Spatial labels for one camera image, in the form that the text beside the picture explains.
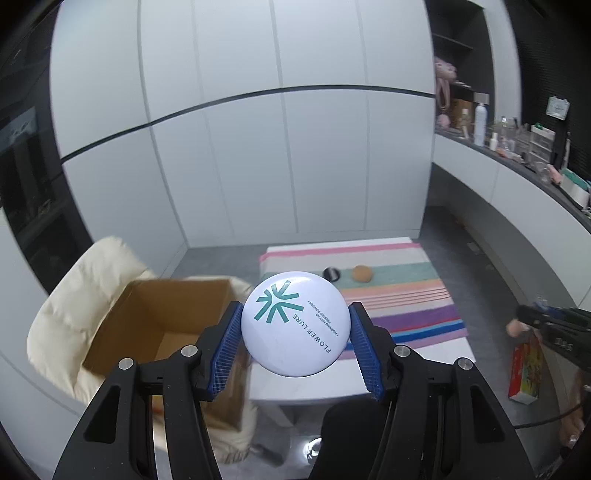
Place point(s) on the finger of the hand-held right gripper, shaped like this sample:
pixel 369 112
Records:
pixel 535 314

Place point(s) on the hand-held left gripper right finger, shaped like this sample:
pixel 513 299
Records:
pixel 365 357

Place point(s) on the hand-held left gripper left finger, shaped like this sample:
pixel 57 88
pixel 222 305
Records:
pixel 226 353

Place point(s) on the small pink object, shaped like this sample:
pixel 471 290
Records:
pixel 515 327

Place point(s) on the white round compact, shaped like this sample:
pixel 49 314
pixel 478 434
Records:
pixel 295 323

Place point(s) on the brown cardboard box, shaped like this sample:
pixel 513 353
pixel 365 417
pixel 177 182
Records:
pixel 152 314

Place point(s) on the person's right hand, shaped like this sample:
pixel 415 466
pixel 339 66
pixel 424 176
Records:
pixel 577 415

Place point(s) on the colourful printed box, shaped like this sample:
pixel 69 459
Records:
pixel 526 374

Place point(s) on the striped colourful cloth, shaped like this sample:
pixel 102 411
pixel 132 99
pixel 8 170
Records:
pixel 406 295

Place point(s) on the white low table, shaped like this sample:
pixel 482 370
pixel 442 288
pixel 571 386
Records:
pixel 295 392

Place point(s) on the brown round puff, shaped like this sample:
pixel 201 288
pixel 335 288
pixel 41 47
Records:
pixel 362 273

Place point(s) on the black round compact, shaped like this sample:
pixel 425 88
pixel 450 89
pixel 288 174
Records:
pixel 331 273

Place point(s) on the white counter cabinet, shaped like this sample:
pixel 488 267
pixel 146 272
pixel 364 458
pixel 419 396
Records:
pixel 508 203

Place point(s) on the mint green case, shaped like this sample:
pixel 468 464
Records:
pixel 576 187

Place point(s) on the clear glass cup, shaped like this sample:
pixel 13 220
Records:
pixel 543 172

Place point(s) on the white electric toothbrush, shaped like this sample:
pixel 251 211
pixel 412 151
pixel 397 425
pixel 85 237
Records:
pixel 568 152

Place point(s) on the cream padded armchair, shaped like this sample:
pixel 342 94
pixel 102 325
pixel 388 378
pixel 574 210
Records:
pixel 64 314

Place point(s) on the clear acrylic organizer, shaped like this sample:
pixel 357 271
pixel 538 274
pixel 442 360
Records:
pixel 541 141

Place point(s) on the small white bottle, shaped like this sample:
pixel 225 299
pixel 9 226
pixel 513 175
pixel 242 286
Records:
pixel 494 142

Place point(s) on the cluster of clear bottles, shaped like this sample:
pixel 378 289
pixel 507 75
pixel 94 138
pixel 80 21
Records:
pixel 510 136

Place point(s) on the white spray bottle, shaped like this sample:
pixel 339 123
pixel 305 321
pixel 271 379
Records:
pixel 480 127

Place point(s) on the white framed card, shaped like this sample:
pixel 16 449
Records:
pixel 557 108

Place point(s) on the pink plush toy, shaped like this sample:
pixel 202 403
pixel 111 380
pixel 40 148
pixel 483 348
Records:
pixel 444 78

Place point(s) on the black tall cabinet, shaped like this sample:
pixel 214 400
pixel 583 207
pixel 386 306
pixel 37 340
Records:
pixel 27 184

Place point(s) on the black wall shelf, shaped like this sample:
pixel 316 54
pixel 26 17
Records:
pixel 455 41

